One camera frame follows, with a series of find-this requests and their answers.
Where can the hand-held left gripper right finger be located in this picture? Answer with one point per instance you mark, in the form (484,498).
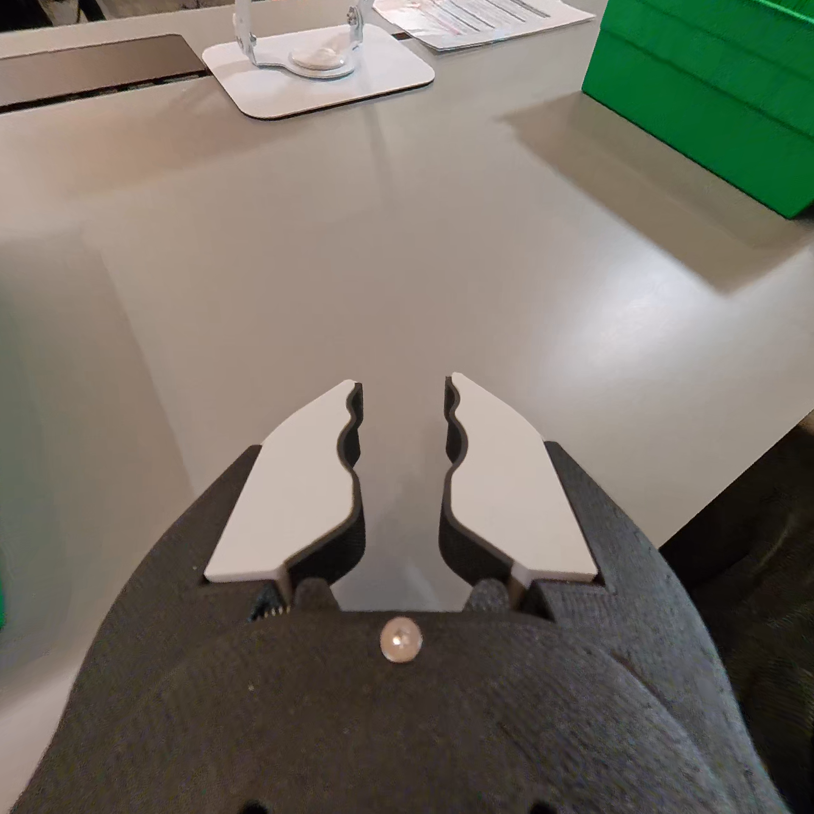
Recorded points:
(515,502)

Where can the person's black sweater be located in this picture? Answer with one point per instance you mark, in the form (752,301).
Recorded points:
(763,604)

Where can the printed paper sheet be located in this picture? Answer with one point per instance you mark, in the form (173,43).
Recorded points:
(483,19)

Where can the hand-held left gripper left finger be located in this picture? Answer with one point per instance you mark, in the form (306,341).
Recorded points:
(292,496)

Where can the grey desk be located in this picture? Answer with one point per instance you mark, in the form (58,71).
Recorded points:
(381,254)

